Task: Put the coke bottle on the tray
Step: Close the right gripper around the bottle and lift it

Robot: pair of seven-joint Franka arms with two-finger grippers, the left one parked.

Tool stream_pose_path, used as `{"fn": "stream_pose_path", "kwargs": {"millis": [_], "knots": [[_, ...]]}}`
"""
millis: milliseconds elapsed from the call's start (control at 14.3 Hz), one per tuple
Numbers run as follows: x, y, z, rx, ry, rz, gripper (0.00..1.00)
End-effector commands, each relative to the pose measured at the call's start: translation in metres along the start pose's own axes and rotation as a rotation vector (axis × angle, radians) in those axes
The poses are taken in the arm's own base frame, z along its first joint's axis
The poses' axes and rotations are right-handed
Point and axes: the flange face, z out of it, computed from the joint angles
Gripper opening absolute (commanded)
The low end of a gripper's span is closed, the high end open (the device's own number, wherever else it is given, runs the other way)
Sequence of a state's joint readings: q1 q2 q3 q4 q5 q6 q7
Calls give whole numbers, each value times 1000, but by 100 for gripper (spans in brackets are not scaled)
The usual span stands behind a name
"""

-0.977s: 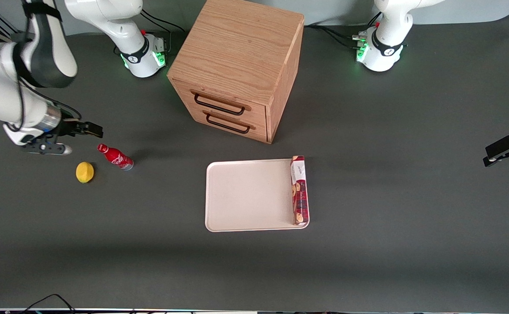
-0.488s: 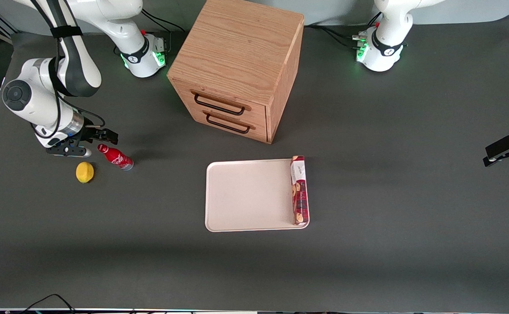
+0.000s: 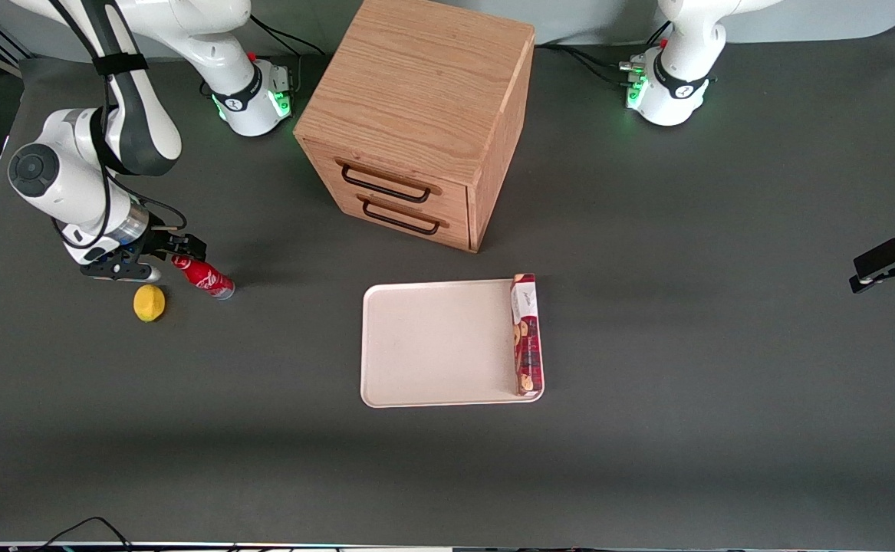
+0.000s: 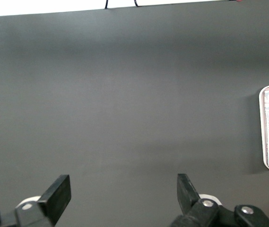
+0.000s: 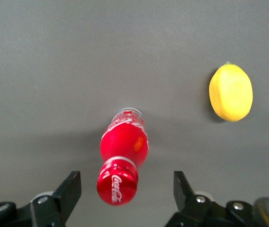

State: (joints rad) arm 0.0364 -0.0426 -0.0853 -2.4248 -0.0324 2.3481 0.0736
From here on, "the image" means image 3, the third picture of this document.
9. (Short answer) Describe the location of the black metal drawer handle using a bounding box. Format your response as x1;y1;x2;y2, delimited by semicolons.
339;163;433;205
360;200;443;237

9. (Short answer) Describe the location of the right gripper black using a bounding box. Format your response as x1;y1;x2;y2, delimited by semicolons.
80;229;208;283

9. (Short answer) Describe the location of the wooden drawer cabinet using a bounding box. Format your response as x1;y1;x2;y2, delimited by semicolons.
294;0;537;255

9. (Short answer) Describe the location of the yellow lemon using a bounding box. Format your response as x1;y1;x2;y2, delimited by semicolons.
133;285;166;324

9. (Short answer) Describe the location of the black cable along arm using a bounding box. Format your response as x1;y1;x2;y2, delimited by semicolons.
47;0;188;251

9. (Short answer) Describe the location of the red coke bottle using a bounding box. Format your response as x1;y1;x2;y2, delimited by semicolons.
171;255;236;301

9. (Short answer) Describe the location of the black velcro cable strap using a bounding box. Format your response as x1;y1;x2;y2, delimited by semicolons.
92;52;150;76

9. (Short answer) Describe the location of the red cookie box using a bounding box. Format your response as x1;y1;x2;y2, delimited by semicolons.
509;273;547;398

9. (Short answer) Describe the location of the wooden drawer front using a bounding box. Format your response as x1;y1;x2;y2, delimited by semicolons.
303;140;470;221
323;189;470;251

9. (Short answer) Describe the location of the thin black floor cable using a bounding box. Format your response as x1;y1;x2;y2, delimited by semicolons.
35;516;135;552

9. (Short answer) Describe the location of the cream plastic tray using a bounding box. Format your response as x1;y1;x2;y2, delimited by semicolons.
360;278;546;409

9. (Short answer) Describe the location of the black base power cable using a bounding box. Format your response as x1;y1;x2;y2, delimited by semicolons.
533;42;636;87
248;14;327;58

